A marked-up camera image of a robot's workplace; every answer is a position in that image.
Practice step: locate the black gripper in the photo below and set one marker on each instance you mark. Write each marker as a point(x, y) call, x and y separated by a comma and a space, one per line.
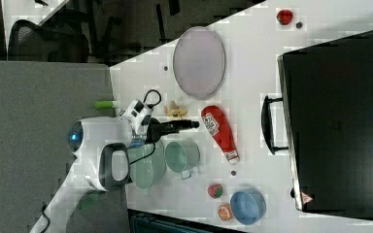
point(158, 129)

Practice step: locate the red ketchup bottle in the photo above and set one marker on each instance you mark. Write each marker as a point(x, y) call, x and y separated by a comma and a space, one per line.
point(218, 127)

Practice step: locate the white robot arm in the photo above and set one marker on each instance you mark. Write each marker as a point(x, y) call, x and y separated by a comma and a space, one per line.
point(100, 145)

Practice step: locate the green perforated strainer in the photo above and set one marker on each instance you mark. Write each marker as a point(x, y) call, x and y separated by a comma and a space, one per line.
point(147, 165)

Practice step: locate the yellow banana peel toy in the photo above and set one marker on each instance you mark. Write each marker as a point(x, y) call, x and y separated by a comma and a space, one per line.
point(171, 109)

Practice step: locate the green mug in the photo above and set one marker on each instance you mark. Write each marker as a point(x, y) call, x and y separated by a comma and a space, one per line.
point(182, 156)

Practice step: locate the lilac round plate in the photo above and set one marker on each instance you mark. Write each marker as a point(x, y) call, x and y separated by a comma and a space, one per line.
point(199, 62)

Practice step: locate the red strawberry toy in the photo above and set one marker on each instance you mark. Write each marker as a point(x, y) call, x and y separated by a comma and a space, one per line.
point(215, 190)

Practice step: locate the green pear toy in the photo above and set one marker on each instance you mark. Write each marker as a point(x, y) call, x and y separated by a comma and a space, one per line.
point(105, 104)

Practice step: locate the orange slice toy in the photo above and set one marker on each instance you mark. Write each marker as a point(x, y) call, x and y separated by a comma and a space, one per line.
point(224, 212)

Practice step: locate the blue bowl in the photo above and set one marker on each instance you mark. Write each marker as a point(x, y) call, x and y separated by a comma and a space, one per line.
point(248, 205)

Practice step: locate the red tomato toy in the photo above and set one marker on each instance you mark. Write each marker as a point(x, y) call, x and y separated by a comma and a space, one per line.
point(284, 17)

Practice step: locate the black toaster oven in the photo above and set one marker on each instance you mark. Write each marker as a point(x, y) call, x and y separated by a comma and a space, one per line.
point(327, 96)

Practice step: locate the black office chair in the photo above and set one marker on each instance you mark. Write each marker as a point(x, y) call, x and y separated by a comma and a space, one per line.
point(31, 42)

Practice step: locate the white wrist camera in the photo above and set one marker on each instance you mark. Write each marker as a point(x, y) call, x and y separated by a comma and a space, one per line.
point(139, 114)

